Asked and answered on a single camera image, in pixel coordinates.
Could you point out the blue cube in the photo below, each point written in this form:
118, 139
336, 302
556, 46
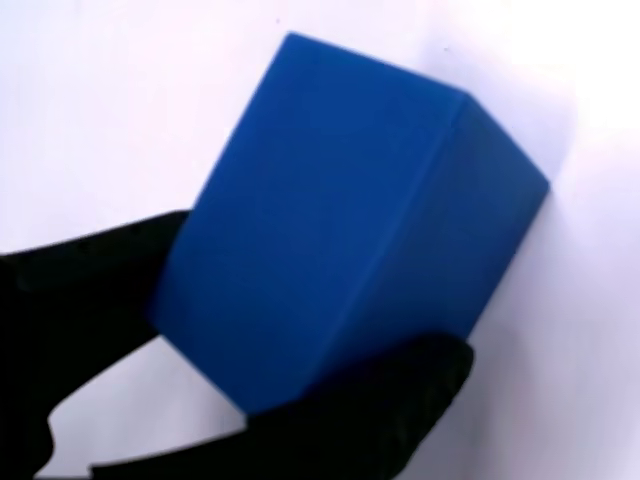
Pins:
340, 225

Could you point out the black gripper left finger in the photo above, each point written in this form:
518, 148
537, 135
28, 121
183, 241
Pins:
75, 310

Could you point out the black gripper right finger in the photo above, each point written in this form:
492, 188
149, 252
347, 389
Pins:
325, 430

